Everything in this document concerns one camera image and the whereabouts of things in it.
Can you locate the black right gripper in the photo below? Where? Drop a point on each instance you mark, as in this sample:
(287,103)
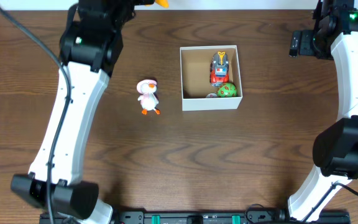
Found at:
(307,37)

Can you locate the yellow duck toy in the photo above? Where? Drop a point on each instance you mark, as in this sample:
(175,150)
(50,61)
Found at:
(162,3)

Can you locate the red toy truck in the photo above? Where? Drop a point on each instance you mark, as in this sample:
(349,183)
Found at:
(219,69)

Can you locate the green ball with red symbols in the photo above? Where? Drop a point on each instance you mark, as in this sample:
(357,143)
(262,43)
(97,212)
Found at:
(227,90)

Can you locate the wooden rattle drum toy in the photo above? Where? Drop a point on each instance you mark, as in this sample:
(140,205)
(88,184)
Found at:
(212,95)

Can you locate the white duck toy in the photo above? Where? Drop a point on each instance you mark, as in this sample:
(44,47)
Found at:
(148,100)

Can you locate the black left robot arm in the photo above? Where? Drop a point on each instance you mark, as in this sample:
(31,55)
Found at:
(89,48)

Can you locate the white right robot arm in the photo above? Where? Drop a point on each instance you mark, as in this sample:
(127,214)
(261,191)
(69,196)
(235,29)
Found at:
(335,150)

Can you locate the white cardboard box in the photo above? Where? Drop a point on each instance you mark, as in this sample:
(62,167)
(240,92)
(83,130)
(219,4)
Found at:
(195,78)

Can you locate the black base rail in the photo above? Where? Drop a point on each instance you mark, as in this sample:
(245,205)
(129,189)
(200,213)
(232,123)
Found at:
(252,216)

